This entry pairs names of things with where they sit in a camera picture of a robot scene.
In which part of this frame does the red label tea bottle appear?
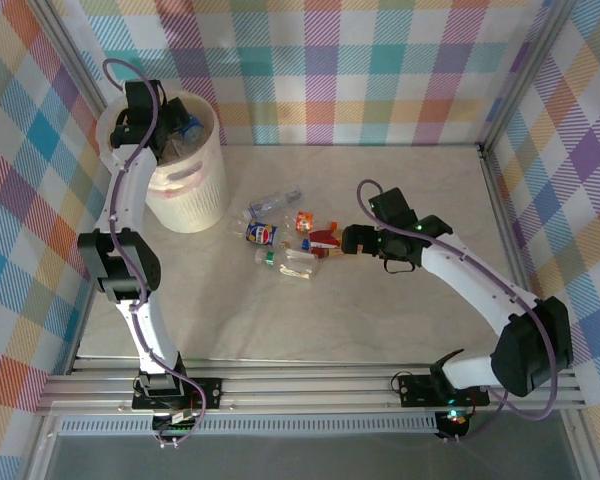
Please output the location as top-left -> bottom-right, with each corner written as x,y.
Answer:
301,221 -> 366,260

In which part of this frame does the crushed clear bottle brown residue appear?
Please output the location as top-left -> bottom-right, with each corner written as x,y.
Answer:
278,263 -> 317,282

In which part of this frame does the clear bottle green band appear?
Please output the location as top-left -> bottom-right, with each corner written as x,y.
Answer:
254,248 -> 321,271

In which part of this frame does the translucent white plastic bin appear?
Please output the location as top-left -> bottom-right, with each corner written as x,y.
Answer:
95,88 -> 230,235

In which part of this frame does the clear bottle grey-blue label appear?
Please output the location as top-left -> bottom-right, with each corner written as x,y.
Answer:
243,185 -> 304,221

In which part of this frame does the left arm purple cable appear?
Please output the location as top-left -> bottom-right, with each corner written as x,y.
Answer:
103,58 -> 214,449

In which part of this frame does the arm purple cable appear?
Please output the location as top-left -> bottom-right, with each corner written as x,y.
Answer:
103,58 -> 214,449
356,179 -> 562,444

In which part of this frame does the aluminium frame post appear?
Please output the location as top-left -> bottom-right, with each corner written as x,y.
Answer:
29,0 -> 131,374
477,0 -> 577,369

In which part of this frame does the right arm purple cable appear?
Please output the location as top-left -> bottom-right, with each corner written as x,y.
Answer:
356,179 -> 562,444

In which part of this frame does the aluminium frame rail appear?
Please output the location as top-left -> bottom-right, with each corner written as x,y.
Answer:
34,357 -> 589,416

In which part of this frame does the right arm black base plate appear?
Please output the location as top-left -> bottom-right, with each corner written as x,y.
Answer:
397,372 -> 491,408

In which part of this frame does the slotted grey cable duct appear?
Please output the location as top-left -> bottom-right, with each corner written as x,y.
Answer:
59,417 -> 439,436

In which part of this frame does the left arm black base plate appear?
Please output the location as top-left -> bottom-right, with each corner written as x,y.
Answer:
131,377 -> 223,413

